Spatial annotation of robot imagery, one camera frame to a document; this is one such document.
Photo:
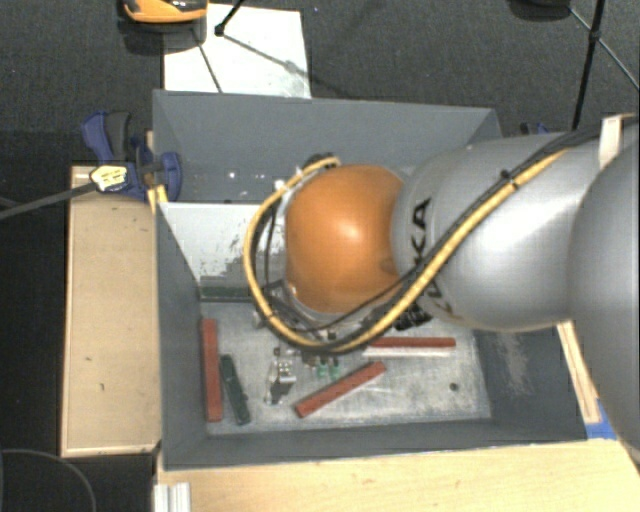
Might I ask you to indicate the dark green flat block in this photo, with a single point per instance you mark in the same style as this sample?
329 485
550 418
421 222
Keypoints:
235 390
222 291

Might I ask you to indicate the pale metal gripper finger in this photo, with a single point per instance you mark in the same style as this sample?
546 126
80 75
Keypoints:
271 387
286 372

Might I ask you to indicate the pale wood board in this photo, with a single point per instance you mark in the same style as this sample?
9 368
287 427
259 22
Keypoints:
110 310

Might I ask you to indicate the grey metal bin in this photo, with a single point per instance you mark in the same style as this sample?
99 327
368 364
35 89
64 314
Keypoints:
240 140

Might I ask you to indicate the red-brown flat block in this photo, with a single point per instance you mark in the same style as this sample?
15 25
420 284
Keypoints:
212 370
420 342
340 389

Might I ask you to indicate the black cylinder on white bracket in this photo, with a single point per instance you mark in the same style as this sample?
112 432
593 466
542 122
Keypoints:
412 317

